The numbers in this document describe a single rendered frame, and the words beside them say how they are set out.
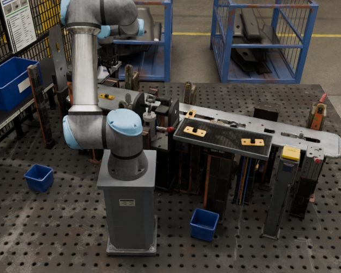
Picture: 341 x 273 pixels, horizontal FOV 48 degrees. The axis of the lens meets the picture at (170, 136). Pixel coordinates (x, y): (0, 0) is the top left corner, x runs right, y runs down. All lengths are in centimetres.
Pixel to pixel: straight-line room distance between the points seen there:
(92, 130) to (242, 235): 84
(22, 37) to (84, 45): 102
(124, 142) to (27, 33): 122
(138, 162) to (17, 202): 80
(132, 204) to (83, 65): 53
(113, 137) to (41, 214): 73
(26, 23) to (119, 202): 127
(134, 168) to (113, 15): 53
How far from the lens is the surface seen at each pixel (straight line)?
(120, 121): 129
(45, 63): 242
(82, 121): 131
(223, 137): 150
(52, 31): 206
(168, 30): 373
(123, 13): 136
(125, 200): 144
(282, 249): 176
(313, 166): 169
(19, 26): 230
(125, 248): 166
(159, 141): 179
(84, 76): 133
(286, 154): 148
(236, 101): 262
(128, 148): 132
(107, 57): 190
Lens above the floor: 206
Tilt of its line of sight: 37 degrees down
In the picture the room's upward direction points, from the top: 1 degrees clockwise
